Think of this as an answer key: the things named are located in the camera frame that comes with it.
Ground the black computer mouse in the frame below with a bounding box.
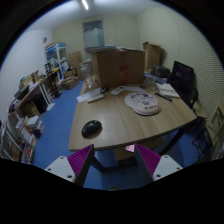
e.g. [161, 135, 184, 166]
[81, 120, 102, 138]

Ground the grey door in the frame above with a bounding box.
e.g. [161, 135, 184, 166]
[83, 20, 105, 48]

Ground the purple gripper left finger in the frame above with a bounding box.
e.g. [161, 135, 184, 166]
[45, 145, 94, 186]

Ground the white remote control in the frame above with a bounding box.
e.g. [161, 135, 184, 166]
[110, 86, 124, 96]
[87, 94, 104, 103]

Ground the large cardboard box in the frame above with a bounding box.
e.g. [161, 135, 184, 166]
[91, 50, 145, 88]

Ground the glass door fridge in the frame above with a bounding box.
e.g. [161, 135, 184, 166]
[45, 42, 69, 80]

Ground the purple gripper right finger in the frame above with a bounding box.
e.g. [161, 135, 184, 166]
[134, 144, 182, 184]

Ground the round cartoon mouse pad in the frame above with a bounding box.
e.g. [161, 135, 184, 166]
[125, 92, 161, 116]

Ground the black office chair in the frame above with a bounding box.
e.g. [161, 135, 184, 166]
[170, 61, 198, 108]

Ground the white paper sheet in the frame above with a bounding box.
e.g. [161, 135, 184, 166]
[77, 88, 101, 102]

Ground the tall cardboard box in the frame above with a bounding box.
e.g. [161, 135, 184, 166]
[143, 42, 161, 69]

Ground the wooden table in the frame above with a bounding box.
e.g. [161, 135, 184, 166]
[68, 88, 196, 155]

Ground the clear plastic jar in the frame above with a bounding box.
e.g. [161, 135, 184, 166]
[81, 63, 95, 88]

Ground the black pen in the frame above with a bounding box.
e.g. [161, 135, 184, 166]
[155, 92, 172, 102]

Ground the ceiling light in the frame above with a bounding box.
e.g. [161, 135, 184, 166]
[81, 0, 89, 10]

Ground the white remote control left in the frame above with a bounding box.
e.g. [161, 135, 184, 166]
[87, 94, 104, 103]

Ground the low bookshelf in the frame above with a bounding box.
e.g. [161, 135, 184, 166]
[0, 116, 44, 164]

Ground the side desk with shelves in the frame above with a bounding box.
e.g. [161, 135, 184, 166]
[8, 68, 60, 117]

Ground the cardboard box on floor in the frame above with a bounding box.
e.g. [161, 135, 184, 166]
[61, 77, 79, 90]

